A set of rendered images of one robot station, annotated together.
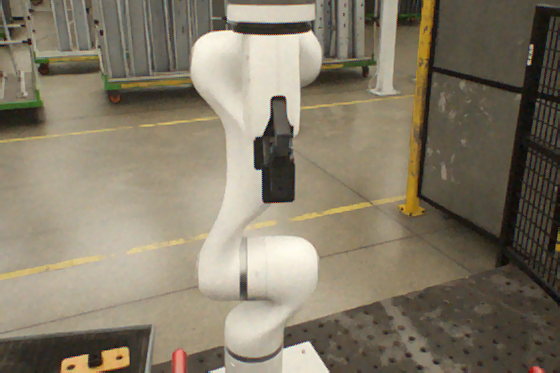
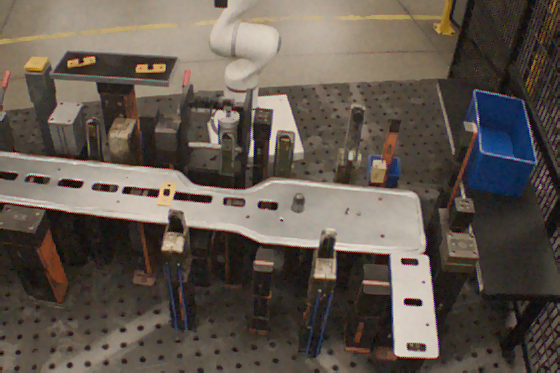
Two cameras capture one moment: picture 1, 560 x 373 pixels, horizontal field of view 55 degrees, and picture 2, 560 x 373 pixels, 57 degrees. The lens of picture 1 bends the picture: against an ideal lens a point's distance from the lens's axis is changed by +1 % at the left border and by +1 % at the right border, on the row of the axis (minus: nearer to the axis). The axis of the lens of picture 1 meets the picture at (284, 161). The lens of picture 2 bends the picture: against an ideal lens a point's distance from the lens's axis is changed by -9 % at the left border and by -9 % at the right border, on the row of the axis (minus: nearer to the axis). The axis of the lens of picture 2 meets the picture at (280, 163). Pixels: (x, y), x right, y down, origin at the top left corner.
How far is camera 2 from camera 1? 0.87 m
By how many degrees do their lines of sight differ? 23
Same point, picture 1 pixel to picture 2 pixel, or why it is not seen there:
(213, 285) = (216, 45)
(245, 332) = (234, 75)
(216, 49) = not seen: outside the picture
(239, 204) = (234, 3)
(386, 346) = (339, 108)
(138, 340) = (170, 62)
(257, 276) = (241, 44)
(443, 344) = (376, 114)
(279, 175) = not seen: outside the picture
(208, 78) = not seen: outside the picture
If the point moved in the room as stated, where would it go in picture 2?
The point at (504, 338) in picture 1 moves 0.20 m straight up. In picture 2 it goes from (418, 119) to (428, 78)
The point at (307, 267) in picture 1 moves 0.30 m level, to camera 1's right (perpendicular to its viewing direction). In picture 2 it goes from (270, 43) to (363, 60)
